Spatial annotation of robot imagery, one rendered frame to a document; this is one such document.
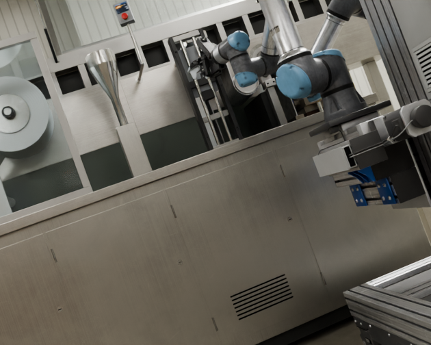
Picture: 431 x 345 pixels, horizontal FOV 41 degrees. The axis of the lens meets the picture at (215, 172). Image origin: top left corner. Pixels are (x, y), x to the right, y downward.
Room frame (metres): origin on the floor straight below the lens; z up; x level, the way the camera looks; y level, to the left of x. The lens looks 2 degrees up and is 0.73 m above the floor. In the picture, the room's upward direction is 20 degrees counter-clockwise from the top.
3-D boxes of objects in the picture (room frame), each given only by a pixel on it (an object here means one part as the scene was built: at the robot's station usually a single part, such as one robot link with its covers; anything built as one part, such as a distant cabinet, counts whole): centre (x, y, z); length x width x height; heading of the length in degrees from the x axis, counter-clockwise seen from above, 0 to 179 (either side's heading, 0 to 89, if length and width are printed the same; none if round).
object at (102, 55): (2.67, 0.32, 1.50); 0.14 x 0.14 x 0.06
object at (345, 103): (1.95, -0.49, 0.87); 0.15 x 0.15 x 0.10
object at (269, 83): (2.67, -0.38, 1.05); 0.06 x 0.05 x 0.31; 12
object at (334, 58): (1.95, -0.48, 0.98); 0.13 x 0.12 x 0.14; 124
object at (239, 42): (2.10, -0.23, 1.21); 0.11 x 0.08 x 0.09; 34
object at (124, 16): (2.63, 0.14, 1.66); 0.07 x 0.07 x 0.10; 89
